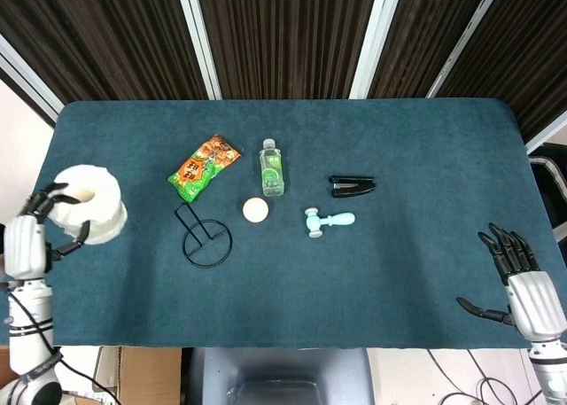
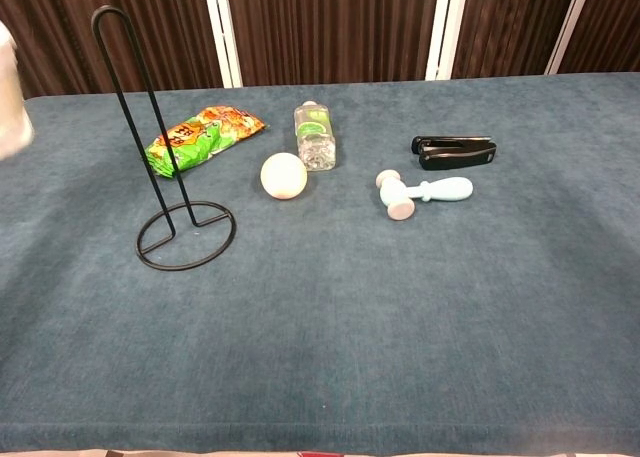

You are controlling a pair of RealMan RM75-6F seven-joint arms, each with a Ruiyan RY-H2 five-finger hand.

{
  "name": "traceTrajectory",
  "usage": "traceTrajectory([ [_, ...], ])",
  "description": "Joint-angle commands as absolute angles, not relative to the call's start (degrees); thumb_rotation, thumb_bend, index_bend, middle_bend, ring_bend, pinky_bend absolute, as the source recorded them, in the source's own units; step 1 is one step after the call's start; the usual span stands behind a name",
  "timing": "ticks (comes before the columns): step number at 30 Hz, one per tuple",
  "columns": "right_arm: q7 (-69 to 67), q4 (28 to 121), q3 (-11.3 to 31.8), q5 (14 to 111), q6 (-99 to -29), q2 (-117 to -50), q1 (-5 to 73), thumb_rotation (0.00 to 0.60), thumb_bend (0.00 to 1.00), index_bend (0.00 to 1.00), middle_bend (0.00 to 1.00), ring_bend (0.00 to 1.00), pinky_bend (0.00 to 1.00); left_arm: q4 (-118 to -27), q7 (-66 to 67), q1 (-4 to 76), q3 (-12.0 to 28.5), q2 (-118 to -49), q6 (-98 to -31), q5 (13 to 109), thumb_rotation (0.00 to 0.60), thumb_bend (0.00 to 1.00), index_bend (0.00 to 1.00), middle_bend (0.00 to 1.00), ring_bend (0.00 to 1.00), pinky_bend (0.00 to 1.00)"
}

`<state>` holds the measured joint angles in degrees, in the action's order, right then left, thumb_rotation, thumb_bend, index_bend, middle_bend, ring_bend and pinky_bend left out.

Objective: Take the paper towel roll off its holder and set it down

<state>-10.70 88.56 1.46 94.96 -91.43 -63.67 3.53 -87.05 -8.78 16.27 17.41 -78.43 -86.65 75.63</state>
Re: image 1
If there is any cream round ball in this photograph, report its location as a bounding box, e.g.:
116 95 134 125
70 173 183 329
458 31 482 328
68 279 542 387
242 197 270 224

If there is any white paper roll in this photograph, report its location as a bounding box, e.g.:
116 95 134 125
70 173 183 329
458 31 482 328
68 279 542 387
45 164 128 246

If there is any orange green snack bag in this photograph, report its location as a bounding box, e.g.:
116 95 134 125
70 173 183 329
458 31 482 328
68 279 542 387
167 134 242 203

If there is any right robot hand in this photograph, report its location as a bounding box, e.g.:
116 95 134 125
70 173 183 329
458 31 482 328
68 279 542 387
455 222 557 343

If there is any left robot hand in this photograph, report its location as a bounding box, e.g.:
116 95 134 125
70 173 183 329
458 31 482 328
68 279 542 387
3 182 91 282

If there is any white partition frame post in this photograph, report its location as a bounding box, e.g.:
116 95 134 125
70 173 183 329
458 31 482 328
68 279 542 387
425 0 506 98
525 111 567 155
348 0 394 99
173 0 222 100
0 35 66 125

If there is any light blue toy hammer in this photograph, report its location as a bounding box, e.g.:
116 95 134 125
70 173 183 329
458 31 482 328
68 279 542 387
304 206 356 239

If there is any black case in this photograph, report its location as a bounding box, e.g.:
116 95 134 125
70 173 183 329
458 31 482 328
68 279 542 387
528 142 567 242

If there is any black wire roll holder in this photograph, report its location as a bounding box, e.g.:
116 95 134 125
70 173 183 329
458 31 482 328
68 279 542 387
174 203 234 269

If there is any black stapler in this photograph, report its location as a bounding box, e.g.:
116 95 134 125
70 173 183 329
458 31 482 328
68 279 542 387
328 175 378 199

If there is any blue table cloth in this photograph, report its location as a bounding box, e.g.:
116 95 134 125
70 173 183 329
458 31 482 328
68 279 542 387
7 98 563 350

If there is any black cable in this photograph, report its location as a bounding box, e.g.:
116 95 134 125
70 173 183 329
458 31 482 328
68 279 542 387
427 349 540 405

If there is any clear bottle green label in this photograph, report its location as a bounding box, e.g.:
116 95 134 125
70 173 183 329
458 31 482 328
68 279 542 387
259 138 285 198

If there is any cardboard box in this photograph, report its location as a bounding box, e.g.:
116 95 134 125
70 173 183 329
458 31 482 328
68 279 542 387
91 346 183 405

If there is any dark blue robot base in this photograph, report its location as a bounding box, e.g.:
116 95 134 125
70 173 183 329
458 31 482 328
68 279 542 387
184 347 376 405

